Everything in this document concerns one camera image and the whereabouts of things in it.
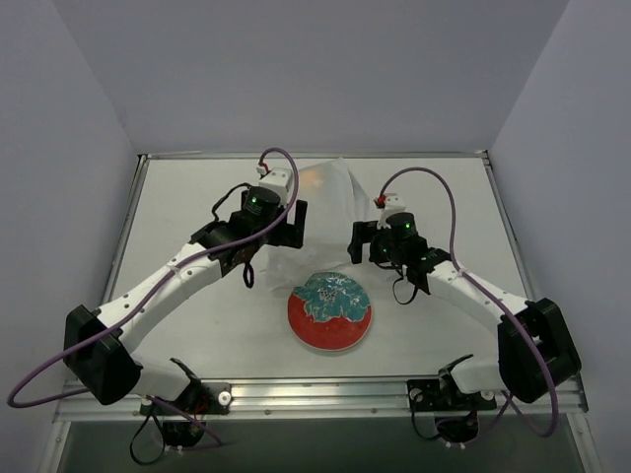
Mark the red and teal plate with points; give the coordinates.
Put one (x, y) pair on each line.
(331, 312)

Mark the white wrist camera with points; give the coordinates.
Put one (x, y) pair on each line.
(277, 180)
(388, 205)

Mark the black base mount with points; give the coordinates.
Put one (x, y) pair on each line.
(181, 425)
(453, 404)

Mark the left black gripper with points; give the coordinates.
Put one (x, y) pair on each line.
(289, 229)

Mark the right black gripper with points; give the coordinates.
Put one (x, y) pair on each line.
(365, 238)

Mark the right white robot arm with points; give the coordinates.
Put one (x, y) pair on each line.
(535, 348)

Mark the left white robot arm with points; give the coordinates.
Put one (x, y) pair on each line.
(101, 343)

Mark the orange fake fruit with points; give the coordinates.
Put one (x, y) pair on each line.
(312, 180)

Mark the aluminium front rail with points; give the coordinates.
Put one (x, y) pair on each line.
(313, 398)

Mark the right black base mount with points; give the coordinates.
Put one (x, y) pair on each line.
(453, 404)

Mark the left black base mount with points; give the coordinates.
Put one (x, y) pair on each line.
(181, 425)

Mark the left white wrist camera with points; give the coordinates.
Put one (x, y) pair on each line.
(277, 180)

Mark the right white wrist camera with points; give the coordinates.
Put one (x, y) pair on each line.
(388, 205)

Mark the white translucent plastic bag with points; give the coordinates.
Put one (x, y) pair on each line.
(331, 214)

